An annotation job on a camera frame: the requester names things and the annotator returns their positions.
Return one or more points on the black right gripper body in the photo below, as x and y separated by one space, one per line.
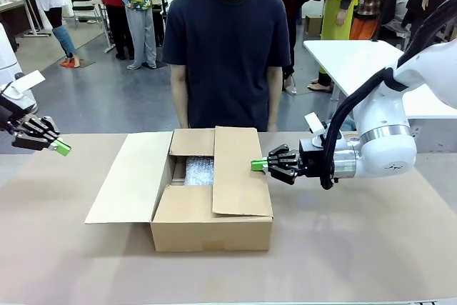
312 158

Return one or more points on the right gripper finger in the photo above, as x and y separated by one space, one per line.
285 153
285 174

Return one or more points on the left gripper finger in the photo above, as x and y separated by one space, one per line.
43 126
35 142

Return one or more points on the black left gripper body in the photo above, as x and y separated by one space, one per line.
9 126

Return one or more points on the brown cardboard box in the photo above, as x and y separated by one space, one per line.
214 226

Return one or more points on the person's right forearm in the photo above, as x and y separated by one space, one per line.
180 105

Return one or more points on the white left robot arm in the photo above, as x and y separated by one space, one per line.
7 55

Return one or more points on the person's left forearm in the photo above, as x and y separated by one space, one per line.
274 108

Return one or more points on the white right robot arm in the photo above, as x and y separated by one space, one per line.
385 130

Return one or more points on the person's left hand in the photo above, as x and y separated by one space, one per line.
273 128

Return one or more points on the person's right hand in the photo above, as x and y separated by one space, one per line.
183 123

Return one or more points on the bubble wrapped clock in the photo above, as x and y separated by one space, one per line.
200 171

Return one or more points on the white table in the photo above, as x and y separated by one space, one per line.
346 58

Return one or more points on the person in dark t-shirt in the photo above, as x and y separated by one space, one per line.
228 51

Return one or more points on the grey desk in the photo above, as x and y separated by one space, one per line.
18 1

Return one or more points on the small cardboard box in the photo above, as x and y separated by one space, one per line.
314 25

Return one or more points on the mannequin in red top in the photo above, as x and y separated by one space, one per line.
114 15

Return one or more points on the mannequin in yellow apron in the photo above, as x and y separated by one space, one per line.
339 15

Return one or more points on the mannequin in orange skirt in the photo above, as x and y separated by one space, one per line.
366 15

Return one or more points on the black tripod stand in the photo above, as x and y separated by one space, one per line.
165 8

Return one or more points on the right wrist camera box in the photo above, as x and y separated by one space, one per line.
313 123

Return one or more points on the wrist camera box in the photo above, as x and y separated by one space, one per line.
30 80
313 123

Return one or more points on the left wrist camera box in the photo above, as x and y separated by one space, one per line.
30 80

